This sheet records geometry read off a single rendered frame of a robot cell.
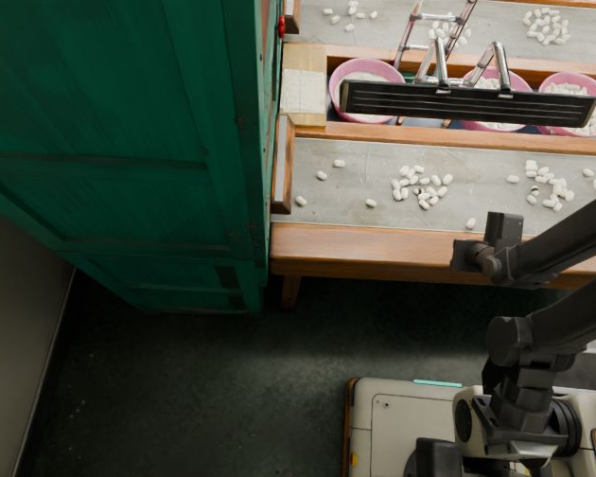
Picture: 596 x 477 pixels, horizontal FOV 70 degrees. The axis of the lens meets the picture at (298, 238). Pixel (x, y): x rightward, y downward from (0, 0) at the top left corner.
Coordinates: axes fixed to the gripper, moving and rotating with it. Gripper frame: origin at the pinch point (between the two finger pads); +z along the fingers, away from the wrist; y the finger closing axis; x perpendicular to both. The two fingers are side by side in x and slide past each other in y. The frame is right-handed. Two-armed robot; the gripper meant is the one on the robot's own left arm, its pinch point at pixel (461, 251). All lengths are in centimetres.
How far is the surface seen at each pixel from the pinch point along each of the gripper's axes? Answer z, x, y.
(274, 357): 80, 62, 42
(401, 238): 26.0, 0.9, 7.3
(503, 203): 36.1, -12.4, -25.7
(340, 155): 41, -22, 26
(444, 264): 23.1, 6.8, -5.0
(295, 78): 49, -47, 43
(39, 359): 59, 63, 131
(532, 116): 10.1, -33.5, -16.8
